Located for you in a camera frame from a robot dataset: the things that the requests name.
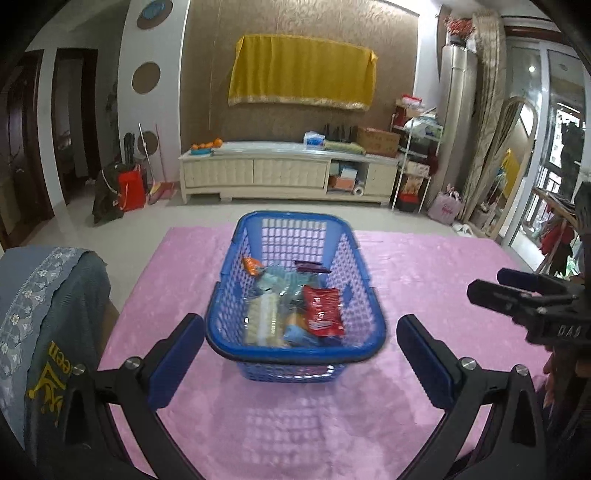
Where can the red shopping bag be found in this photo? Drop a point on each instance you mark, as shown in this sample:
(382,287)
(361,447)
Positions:
(131,190)

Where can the pink tote bag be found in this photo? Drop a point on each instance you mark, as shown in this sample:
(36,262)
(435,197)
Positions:
(446,206)

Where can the white metal shelf rack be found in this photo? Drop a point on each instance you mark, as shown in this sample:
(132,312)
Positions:
(421,136)

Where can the orange snack bar wrapper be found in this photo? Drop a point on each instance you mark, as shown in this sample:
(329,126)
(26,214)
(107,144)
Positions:
(252,266)

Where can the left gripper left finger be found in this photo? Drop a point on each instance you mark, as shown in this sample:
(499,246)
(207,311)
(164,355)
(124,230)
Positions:
(90,445)

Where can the yellow cloth TV cover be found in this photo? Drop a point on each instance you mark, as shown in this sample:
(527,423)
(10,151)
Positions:
(297,70)

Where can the round brown wall disc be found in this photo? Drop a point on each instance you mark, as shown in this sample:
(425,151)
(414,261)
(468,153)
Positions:
(145,78)

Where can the cardboard box on cabinet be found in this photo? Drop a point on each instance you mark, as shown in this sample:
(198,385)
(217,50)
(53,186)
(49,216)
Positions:
(378,142)

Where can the white slippers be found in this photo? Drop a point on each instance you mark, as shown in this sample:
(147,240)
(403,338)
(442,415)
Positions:
(463,230)

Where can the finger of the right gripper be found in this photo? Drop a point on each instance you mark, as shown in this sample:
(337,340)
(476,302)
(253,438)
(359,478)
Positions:
(525,308)
(537,283)

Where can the blue Doublemint gum pack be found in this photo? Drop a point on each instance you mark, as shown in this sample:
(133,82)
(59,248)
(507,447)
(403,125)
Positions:
(295,336)

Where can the green-edged cracker pack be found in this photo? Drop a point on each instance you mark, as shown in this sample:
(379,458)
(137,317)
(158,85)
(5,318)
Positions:
(262,321)

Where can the dark wooden door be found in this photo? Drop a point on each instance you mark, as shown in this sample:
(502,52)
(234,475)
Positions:
(25,202)

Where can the small red snack packet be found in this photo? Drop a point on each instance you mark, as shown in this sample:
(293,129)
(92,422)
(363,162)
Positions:
(322,311)

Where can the cream TV cabinet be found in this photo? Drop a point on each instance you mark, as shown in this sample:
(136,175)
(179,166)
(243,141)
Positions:
(287,171)

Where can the purple snack packet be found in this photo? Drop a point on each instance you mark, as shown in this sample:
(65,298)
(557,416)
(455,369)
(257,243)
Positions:
(311,267)

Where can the blue plastic basket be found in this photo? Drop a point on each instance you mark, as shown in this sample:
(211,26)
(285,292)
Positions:
(294,302)

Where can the black bag on floor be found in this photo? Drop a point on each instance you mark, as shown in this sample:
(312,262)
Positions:
(107,195)

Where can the patterned curtain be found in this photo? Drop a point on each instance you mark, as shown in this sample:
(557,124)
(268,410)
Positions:
(491,52)

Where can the pink quilted table cover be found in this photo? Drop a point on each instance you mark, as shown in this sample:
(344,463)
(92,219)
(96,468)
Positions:
(367,424)

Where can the tall air conditioner unit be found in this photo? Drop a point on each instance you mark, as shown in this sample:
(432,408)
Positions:
(455,113)

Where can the green folded cloth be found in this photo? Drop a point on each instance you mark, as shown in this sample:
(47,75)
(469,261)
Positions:
(344,147)

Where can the teal striped clear snack bag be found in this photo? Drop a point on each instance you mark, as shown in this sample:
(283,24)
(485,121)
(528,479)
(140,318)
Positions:
(288,284)

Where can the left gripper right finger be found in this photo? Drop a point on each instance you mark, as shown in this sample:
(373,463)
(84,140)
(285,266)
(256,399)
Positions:
(491,426)

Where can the red yellow snack pouch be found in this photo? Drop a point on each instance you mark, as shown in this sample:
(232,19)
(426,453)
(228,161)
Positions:
(297,318)

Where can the broom and dustpan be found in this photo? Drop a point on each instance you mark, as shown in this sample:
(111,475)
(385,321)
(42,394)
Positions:
(158,187)

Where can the plate of oranges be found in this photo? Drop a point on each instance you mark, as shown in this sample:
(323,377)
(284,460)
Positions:
(206,148)

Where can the blue tissue box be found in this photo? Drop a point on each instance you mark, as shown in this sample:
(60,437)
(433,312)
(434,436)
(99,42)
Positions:
(314,140)

